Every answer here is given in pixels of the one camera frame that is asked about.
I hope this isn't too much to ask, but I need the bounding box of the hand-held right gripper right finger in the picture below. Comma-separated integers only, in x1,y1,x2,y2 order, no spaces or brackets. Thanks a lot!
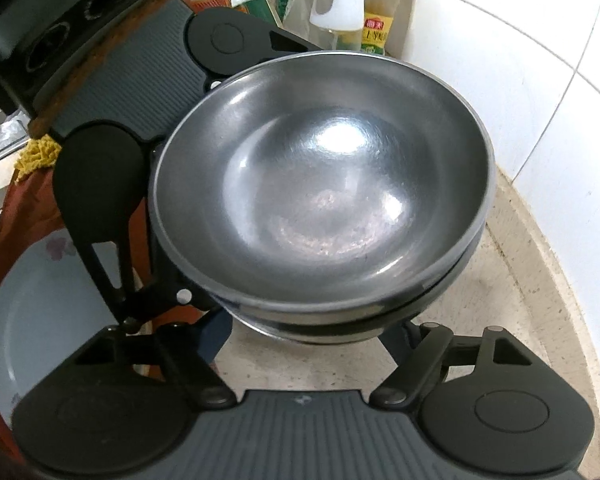
370,319,533,409

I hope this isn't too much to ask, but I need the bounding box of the stainless steel bowl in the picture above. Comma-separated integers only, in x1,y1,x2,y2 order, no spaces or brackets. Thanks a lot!
212,232,485,347
149,50,497,313

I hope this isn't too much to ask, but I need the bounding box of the yellow knitted mat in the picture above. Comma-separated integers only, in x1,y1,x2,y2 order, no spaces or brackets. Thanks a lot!
14,135,63,183

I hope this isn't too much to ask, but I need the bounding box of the yellow label bottle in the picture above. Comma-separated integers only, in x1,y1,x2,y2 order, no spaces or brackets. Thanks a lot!
360,0,406,58

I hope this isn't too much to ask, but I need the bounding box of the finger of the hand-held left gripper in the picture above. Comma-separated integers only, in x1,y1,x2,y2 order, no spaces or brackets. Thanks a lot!
79,145,216,333
202,27,331,90

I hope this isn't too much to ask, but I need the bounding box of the white plastic bag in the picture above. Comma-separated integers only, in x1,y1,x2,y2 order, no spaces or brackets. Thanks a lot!
0,115,31,153

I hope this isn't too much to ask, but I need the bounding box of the white floral plate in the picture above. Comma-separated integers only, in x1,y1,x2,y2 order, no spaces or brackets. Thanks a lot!
0,237,153,428

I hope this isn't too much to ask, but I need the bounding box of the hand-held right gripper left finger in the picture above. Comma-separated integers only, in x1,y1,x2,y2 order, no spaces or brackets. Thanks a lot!
72,310,237,409

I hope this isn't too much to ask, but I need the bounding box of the red table mat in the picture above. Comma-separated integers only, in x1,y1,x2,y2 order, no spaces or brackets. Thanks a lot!
0,160,166,466

